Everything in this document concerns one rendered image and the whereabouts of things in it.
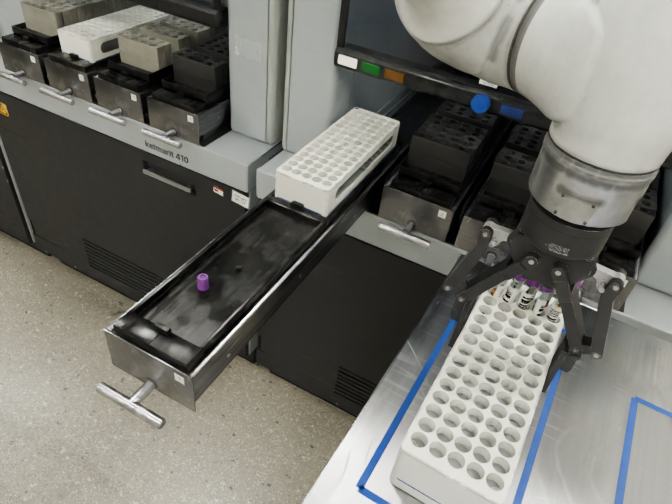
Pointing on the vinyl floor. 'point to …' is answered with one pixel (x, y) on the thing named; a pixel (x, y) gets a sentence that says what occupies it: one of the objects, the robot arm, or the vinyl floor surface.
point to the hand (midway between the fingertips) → (504, 348)
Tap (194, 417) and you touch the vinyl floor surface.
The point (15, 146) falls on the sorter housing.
